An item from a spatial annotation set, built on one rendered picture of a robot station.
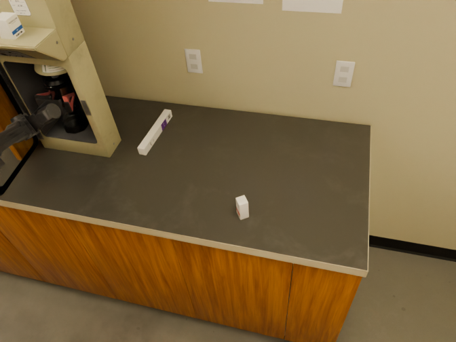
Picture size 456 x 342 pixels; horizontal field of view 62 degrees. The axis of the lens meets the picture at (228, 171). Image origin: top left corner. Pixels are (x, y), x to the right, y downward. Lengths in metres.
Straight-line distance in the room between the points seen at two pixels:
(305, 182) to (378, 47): 0.56
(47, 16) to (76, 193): 0.64
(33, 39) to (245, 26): 0.75
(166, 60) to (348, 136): 0.85
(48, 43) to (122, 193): 0.58
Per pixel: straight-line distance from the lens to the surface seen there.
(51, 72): 1.53
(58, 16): 1.38
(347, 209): 1.42
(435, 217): 2.27
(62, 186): 1.65
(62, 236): 1.82
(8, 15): 1.38
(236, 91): 1.76
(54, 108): 1.50
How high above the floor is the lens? 2.05
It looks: 47 degrees down
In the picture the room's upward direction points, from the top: 6 degrees counter-clockwise
